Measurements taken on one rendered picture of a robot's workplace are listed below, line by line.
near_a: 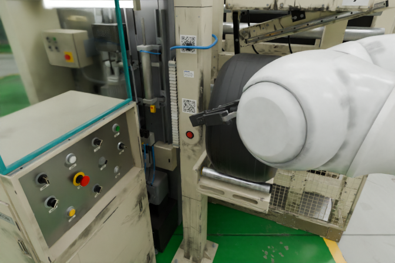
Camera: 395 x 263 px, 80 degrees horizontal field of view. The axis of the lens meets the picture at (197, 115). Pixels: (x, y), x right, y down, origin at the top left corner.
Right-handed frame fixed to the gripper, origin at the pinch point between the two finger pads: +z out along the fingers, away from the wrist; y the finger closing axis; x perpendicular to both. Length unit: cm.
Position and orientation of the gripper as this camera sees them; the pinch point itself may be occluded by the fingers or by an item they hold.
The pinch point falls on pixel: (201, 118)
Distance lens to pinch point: 59.4
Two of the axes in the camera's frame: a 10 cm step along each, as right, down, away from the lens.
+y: 6.5, -3.6, 6.7
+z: -6.5, 1.8, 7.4
